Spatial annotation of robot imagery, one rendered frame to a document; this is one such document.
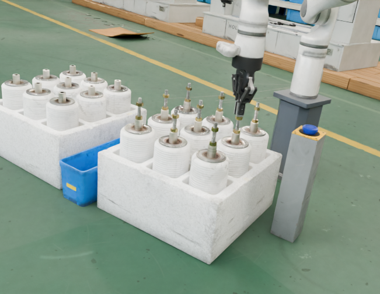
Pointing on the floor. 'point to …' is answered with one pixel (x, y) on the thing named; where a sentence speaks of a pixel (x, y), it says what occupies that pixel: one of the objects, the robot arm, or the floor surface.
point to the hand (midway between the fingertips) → (239, 108)
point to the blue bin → (82, 174)
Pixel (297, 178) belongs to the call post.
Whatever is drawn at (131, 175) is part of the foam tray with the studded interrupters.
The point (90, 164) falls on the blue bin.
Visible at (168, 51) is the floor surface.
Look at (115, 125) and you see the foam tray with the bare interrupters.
